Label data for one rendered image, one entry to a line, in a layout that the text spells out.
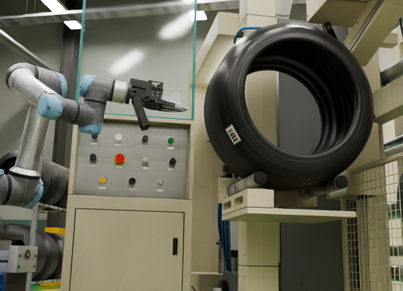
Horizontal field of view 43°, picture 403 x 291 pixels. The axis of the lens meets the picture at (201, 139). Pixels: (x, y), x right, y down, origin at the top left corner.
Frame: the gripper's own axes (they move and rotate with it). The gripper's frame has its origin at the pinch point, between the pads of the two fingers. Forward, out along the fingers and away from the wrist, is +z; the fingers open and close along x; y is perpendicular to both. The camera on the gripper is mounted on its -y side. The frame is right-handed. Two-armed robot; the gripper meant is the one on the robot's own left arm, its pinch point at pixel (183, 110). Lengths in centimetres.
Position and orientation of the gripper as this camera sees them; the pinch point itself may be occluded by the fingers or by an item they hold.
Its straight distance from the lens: 177.6
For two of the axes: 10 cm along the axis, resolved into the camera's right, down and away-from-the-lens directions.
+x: -1.8, 2.1, 9.6
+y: 1.4, -9.6, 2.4
